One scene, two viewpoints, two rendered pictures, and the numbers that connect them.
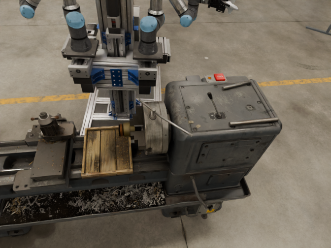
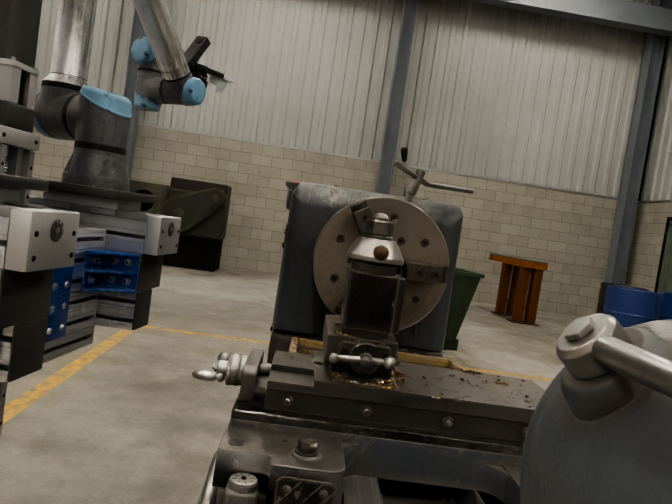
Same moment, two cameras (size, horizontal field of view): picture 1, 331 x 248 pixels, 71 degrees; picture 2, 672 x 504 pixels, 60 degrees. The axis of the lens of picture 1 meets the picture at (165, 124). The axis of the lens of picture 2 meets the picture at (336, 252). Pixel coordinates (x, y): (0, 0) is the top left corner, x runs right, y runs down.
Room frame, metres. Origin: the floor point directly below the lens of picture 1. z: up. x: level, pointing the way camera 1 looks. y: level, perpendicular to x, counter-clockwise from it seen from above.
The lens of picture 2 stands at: (0.69, 1.46, 1.17)
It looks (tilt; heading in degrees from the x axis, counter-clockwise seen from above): 3 degrees down; 282
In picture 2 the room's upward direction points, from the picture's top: 8 degrees clockwise
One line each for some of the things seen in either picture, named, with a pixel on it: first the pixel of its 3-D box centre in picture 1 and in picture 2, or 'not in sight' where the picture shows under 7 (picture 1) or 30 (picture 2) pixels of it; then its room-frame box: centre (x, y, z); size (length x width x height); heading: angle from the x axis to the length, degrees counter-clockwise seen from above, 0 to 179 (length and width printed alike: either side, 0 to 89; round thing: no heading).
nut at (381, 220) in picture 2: (43, 114); (379, 225); (0.79, 0.68, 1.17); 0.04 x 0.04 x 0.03
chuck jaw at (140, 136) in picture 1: (140, 140); (422, 272); (0.76, 0.13, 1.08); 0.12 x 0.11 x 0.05; 14
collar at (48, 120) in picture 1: (45, 118); (376, 249); (0.79, 0.68, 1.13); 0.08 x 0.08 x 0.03
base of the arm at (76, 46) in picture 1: (80, 40); not in sight; (1.48, 0.69, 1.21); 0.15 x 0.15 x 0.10
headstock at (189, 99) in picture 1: (214, 123); (357, 259); (0.98, -0.31, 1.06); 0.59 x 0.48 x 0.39; 104
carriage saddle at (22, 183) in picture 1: (46, 153); (411, 444); (0.71, 0.71, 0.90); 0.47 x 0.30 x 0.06; 14
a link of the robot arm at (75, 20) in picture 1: (76, 24); not in sight; (1.49, 0.70, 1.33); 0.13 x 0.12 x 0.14; 29
